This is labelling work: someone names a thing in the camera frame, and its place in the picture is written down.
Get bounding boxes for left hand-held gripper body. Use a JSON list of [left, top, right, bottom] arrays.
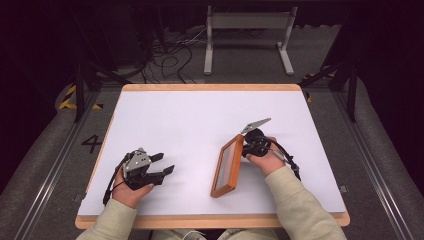
[[121, 147, 167, 192]]

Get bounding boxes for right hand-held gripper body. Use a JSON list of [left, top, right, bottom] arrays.
[[240, 117, 272, 159]]

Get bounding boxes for wooden photo frame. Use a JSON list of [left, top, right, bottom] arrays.
[[210, 133, 245, 199]]

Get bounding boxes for person's right hand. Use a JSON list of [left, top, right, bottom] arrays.
[[245, 135, 287, 177]]

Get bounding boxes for person's left hand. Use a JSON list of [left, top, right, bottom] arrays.
[[111, 169, 155, 210]]

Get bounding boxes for white table mat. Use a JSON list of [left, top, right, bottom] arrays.
[[77, 90, 348, 216]]

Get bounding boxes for yellow black floor tape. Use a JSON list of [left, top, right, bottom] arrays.
[[58, 84, 104, 111], [302, 71, 336, 104]]

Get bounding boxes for person's legs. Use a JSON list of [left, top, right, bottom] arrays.
[[151, 228, 280, 240]]

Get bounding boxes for black metal stand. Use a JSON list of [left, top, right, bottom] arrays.
[[70, 9, 132, 123], [298, 59, 360, 123]]

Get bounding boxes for white metal stand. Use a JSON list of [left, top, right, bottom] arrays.
[[203, 4, 299, 77]]

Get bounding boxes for dark cabinet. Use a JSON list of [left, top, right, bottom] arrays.
[[98, 4, 149, 69]]

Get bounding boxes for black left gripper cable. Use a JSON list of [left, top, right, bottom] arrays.
[[102, 152, 130, 207]]

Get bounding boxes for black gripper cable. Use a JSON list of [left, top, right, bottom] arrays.
[[262, 135, 302, 182], [102, 152, 130, 207]]

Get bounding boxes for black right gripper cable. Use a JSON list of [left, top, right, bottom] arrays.
[[262, 135, 302, 182]]

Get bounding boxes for metal floor rail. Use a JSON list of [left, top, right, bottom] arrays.
[[333, 91, 418, 240], [13, 90, 101, 240]]

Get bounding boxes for tangle of black floor cables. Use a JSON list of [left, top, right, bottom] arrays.
[[139, 31, 208, 84]]

